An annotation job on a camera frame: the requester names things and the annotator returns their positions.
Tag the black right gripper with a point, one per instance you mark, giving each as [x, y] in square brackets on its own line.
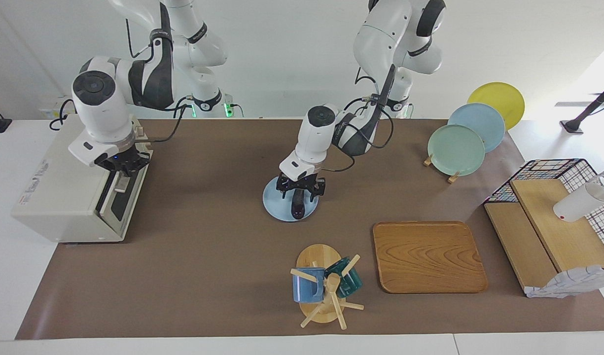
[123, 161]

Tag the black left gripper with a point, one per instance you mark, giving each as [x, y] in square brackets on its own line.
[302, 184]

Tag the dark purple eggplant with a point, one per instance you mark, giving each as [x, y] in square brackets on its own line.
[298, 209]

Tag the light blue plate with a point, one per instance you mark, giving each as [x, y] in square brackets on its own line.
[277, 207]
[479, 121]

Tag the toaster oven glass door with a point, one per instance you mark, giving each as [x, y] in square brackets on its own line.
[129, 197]

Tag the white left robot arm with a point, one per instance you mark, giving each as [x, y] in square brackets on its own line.
[380, 34]

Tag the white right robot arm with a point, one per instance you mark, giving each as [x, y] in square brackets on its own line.
[104, 113]

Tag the white toaster oven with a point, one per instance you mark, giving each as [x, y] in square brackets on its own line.
[60, 197]

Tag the wooden mug tree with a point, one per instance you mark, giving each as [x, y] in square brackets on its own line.
[317, 256]

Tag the blue mug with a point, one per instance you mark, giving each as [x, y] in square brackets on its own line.
[306, 291]

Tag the dark green mug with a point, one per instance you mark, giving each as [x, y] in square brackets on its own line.
[351, 283]

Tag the brown table mat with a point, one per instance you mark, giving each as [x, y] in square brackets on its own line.
[208, 276]

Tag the wooden plate rack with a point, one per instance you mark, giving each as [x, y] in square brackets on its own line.
[427, 160]

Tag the wooden serving tray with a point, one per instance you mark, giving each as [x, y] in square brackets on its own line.
[430, 256]

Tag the pale green plate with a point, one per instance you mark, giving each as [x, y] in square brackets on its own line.
[454, 150]

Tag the yellow plate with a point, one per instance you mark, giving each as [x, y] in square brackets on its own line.
[499, 98]

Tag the white cup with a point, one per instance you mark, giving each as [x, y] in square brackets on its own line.
[580, 203]

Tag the black camera stand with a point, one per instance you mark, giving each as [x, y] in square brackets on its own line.
[573, 127]

